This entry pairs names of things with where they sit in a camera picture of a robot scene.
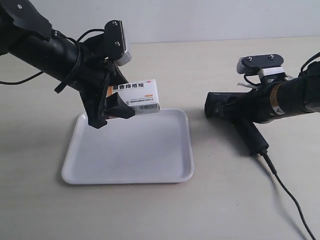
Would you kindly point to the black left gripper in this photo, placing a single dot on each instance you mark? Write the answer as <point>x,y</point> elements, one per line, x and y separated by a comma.
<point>97,73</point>

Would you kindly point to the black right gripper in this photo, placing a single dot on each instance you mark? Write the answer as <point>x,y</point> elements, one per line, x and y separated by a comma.
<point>255,105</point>

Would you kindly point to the white red medicine box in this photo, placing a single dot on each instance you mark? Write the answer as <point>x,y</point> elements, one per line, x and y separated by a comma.
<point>142,96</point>

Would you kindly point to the black handheld barcode scanner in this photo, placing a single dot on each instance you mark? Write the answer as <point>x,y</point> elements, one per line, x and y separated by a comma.
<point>250,135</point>

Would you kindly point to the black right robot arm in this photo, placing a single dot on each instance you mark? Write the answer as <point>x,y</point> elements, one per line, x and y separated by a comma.
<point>274,94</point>

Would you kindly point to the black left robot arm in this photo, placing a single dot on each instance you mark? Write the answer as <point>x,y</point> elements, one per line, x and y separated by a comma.
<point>29,36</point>

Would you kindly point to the white plastic tray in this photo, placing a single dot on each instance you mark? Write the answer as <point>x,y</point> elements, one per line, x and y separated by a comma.
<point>145,149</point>

